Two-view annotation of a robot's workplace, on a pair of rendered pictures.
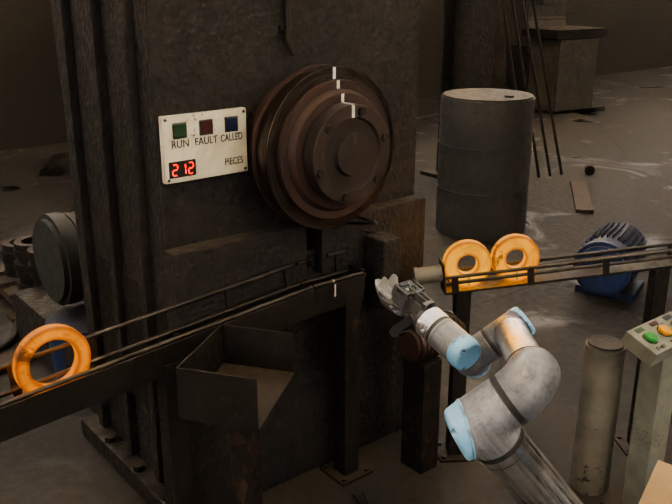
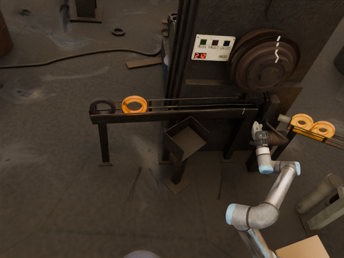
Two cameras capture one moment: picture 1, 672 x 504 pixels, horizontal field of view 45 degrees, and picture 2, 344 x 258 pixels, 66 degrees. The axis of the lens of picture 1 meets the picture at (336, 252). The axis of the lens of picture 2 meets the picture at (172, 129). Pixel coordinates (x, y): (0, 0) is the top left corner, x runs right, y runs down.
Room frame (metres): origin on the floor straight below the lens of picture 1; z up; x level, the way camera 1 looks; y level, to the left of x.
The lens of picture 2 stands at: (0.68, -0.13, 2.11)
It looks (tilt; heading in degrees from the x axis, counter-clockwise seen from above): 49 degrees down; 24
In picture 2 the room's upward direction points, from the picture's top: 11 degrees clockwise
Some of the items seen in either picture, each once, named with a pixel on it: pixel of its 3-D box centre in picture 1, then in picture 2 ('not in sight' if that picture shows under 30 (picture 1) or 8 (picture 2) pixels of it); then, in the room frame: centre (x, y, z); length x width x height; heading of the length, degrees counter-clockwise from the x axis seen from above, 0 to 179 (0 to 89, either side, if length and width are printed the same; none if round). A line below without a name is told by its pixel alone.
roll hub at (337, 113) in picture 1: (348, 153); (267, 73); (2.27, -0.04, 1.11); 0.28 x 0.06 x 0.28; 129
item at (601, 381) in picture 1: (597, 416); (316, 195); (2.29, -0.83, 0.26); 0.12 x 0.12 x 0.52
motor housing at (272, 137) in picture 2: (429, 391); (264, 151); (2.44, -0.32, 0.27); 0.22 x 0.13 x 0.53; 129
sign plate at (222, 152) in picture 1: (205, 144); (212, 48); (2.21, 0.36, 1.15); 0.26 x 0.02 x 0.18; 129
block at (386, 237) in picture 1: (381, 270); (267, 108); (2.50, -0.15, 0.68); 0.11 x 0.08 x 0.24; 39
